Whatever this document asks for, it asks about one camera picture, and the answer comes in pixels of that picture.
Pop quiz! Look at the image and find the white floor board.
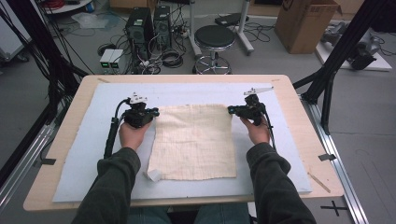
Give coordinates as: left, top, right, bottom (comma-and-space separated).
315, 29, 393, 72

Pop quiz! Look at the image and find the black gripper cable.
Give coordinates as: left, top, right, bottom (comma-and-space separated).
103, 98, 130, 160
263, 111, 277, 151

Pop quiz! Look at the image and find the person's right hand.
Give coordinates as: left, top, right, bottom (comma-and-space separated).
239, 115, 271, 146

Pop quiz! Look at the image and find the cream checked cloth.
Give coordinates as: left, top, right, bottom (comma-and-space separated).
146, 104, 237, 183

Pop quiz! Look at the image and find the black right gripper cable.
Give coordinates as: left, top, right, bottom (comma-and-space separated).
263, 111, 277, 151

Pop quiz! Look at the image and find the black metal frame with cables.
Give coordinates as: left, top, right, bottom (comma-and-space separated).
0, 0, 92, 188

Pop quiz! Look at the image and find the person's leg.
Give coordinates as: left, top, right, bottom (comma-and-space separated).
127, 207, 172, 224
193, 203, 251, 224

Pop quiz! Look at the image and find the person's right leg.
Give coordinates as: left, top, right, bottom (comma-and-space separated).
193, 203, 251, 224

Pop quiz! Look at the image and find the white panel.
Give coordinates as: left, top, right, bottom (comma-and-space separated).
0, 8, 32, 62

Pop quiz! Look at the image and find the red cable bundle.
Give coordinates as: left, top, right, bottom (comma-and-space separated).
43, 0, 66, 10

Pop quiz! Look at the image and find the black round stool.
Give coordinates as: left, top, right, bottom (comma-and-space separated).
192, 24, 236, 75

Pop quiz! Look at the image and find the black flat case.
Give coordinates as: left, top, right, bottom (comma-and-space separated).
214, 12, 250, 27

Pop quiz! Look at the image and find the black robot device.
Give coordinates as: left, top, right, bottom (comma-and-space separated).
348, 41, 379, 71

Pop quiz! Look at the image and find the aluminium rail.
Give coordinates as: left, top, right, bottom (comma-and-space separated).
0, 124, 57, 213
300, 94, 370, 224

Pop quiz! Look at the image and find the person's left leg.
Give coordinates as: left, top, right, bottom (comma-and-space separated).
127, 207, 172, 224

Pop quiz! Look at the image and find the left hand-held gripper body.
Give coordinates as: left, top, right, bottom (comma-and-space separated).
121, 91, 150, 129

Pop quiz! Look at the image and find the white power supply box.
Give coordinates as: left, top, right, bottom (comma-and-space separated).
108, 49, 124, 70
99, 49, 116, 70

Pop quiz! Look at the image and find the coil of black cable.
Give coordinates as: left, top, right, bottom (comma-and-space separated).
160, 49, 185, 69

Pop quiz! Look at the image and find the person's left hand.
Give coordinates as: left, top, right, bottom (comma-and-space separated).
119, 119, 153, 152

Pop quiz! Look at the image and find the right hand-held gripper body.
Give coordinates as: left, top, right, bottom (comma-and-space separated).
238, 86, 275, 127

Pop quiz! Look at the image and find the black cable ring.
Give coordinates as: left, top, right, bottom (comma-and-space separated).
96, 42, 117, 57

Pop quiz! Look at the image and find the brown cardboard box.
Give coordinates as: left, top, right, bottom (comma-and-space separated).
274, 0, 344, 54

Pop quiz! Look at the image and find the white desk leg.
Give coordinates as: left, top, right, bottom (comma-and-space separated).
236, 0, 255, 56
187, 0, 204, 60

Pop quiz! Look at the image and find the round white table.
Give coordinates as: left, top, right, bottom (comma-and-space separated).
43, 0, 94, 15

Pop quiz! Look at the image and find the grey robot device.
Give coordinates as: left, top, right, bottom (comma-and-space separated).
321, 21, 348, 47

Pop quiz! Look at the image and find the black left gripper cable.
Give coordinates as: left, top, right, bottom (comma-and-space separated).
103, 98, 130, 160

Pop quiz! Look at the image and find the clear plastic bag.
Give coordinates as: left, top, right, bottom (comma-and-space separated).
71, 12, 110, 30

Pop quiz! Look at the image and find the narrow black computer tower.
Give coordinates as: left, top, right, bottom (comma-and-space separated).
152, 4, 173, 49

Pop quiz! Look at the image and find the wide black computer tower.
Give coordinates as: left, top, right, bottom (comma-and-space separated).
125, 7, 154, 60

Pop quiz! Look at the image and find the pale foam mat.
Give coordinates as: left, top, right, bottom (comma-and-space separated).
51, 82, 313, 203

